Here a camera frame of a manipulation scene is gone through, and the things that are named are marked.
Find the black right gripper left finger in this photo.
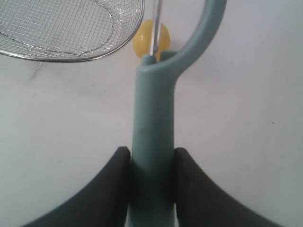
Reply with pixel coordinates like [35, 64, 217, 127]
[27, 147, 130, 227]

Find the teal handled vegetable peeler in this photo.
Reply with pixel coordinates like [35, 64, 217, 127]
[127, 0, 227, 227]

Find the metal wire mesh basket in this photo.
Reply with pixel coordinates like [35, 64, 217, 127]
[0, 0, 144, 63]

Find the yellow lemon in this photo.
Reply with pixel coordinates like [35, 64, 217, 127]
[132, 19, 170, 61]

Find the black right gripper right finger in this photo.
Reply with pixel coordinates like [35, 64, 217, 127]
[174, 147, 289, 227]

